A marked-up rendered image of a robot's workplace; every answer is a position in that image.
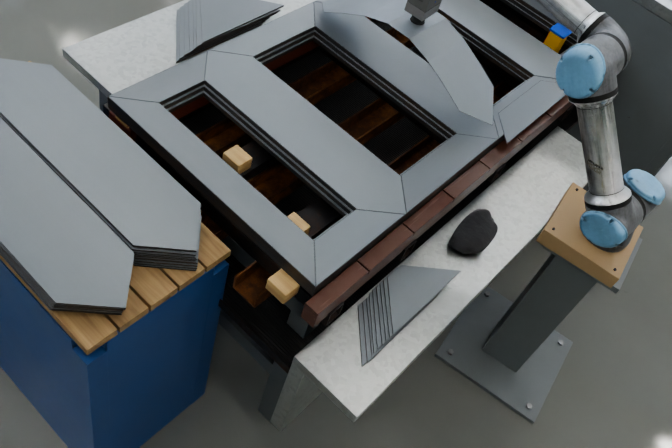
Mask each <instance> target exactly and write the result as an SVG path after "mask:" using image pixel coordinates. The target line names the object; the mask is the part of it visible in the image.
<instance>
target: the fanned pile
mask: <svg viewBox="0 0 672 448"><path fill-rule="evenodd" d="M460 272H461V271H459V270H448V269H438V268H427V267H417V266H406V265H401V266H399V267H397V268H396V269H395V270H393V271H392V272H391V273H390V274H389V275H388V276H387V277H386V278H384V279H383V280H382V281H381V282H380V284H379V285H377V286H376V287H375V288H374V289H373V290H372V291H371V292H370V293H369V297H367V298H366V299H365V300H364V301H363V302H362V303H360V304H359V305H358V318H359V333H360V347H361V362H362V367H363V366H364V365H365V364H366V363H368V362H369V361H370V360H371V359H373V358H374V357H375V356H376V355H377V354H378V353H379V352H380V351H381V350H382V349H383V348H384V347H385V346H386V345H387V344H388V343H389V342H390V341H391V340H392V339H393V338H394V337H395V336H396V335H397V334H398V333H399V332H400V331H401V330H402V329H403V328H404V327H405V326H406V325H407V324H409V323H410V322H411V321H412V320H413V319H414V318H415V317H416V316H417V315H418V314H419V313H420V312H421V311H422V310H423V309H424V308H425V307H426V306H427V305H428V304H429V303H430V302H431V301H432V300H434V299H435V298H436V297H437V296H438V294H439V293H440V292H441V291H442V289H443V288H444V287H445V286H446V285H447V284H448V283H449V282H450V281H451V280H452V279H453V278H455V277H456V276H457V275H458V274H459V273H460Z"/></svg>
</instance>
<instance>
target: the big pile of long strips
mask: <svg viewBox="0 0 672 448"><path fill-rule="evenodd" d="M200 207H201V203H200V202H199V201H198V200H197V199H196V198H195V197H193V196H192V195H191V194H190V193H189V192H188V191H187V190H186V189H185V188H184V187H183V186H182V185H181V184H179V183H178V182H177V181H176V180H175V179H174V178H173V177H172V176H171V175H170V174H169V173H168V172H167V171H165V170H164V169H163V168H162V167H161V166H160V165H159V164H158V163H157V162H156V161H155V160H154V159H153V158H151V157H150V156H149V155H148V154H147V153H146V152H145V151H144V150H143V149H142V148H141V147H140V146H139V145H137V144H136V143H135V142H134V141H133V140H132V139H131V138H130V137H129V136H128V135H127V134H126V133H125V132H123V131H122V130H121V129H120V128H119V127H118V126H117V125H116V124H115V123H114V122H113V121H112V120H111V119H109V118H108V117H107V116H106V115H105V114H104V113H103V112H102V111H101V110H100V109H99V108H98V107H97V106H95V105H94V104H93V103H92V102H91V101H90V100H89V99H88V98H87V97H86V96H85V95H84V94H83V93H81V92H80V91H79V90H78V89H77V88H76V87H75V86H74V85H73V84H72V83H71V82H70V81H69V80H67V79H66V78H65V77H64V76H63V75H62V74H61V73H60V72H59V71H58V70H57V69H56V68H55V67H53V66H52V65H48V64H40V63H33V62H25V61H18V60H10V59H2V58H0V255H1V256H2V257H3V258H4V259H5V261H6V262H7V263H8V264H9V265H10V266H11V267H12V268H13V269H14V271H15V272H16V273H17V274H18V275H19V276H20V277H21V278H22V280H23V281H24V282H25V283H26V284H27V285H28V286H29V287H30V289H31V290H32V291H33V292H34V293H35V294H36V295H37V296H38V298H39V299H40V300H41V301H42V302H43V303H44V304H45V305H46V306H47V308H48V309H49V310H54V311H69V312H83V313H97V314H111V315H122V312H123V310H125V309H126V304H127V298H128V292H129V286H130V280H131V274H132V267H133V265H134V266H141V267H153V268H165V269H177V270H189V271H196V269H197V265H198V254H199V242H200V231H201V220H202V216H201V210H200Z"/></svg>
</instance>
